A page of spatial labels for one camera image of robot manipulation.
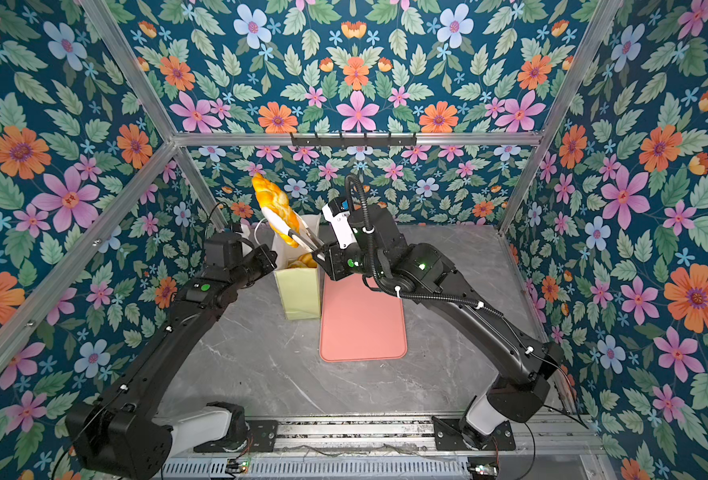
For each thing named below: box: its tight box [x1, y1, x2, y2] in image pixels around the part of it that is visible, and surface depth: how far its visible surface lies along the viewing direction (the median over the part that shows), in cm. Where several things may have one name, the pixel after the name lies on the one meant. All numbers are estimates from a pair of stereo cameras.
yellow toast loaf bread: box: [288, 252, 318, 269], surface depth 98 cm
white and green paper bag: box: [272, 214, 321, 321], surface depth 82 cm
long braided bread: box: [252, 173, 303, 248], surface depth 66 cm
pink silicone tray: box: [320, 274, 407, 363], surface depth 92 cm
